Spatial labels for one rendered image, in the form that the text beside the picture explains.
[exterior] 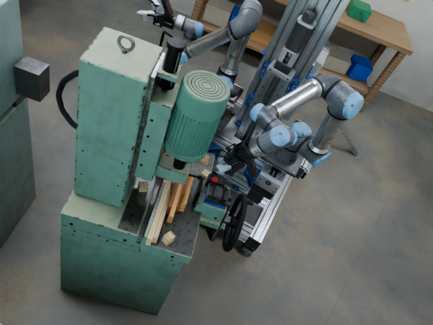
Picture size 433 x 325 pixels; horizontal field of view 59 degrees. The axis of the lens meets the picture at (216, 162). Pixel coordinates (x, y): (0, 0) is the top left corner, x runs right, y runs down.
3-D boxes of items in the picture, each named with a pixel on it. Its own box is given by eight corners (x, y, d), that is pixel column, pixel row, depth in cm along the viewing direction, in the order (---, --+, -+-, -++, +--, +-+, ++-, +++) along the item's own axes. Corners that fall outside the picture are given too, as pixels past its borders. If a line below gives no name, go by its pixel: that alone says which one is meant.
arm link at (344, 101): (308, 144, 218) (346, 74, 172) (327, 162, 212) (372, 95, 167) (293, 154, 213) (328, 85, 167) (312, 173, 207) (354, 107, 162)
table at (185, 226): (209, 272, 159) (213, 265, 155) (138, 251, 156) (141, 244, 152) (229, 167, 201) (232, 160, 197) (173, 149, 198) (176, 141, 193)
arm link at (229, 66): (209, 90, 225) (241, 4, 186) (215, 77, 236) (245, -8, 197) (229, 97, 226) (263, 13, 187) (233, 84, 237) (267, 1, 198)
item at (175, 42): (173, 95, 130) (183, 53, 118) (150, 87, 129) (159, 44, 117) (178, 81, 135) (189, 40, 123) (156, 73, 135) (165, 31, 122)
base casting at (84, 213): (185, 262, 173) (189, 253, 167) (59, 224, 167) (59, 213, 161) (203, 187, 204) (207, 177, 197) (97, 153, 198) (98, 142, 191)
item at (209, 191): (224, 209, 167) (228, 202, 163) (200, 202, 166) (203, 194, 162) (228, 187, 176) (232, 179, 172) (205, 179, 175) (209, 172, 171)
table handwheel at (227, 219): (225, 255, 192) (240, 251, 165) (187, 243, 190) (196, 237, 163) (239, 200, 202) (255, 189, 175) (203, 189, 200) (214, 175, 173)
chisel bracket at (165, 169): (183, 187, 165) (188, 175, 159) (152, 177, 164) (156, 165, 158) (187, 175, 170) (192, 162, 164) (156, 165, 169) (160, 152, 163)
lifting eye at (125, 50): (133, 57, 125) (135, 39, 121) (115, 50, 125) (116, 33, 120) (134, 54, 127) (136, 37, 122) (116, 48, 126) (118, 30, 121)
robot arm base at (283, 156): (277, 140, 230) (284, 129, 223) (299, 153, 228) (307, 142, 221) (269, 155, 219) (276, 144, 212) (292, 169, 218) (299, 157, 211)
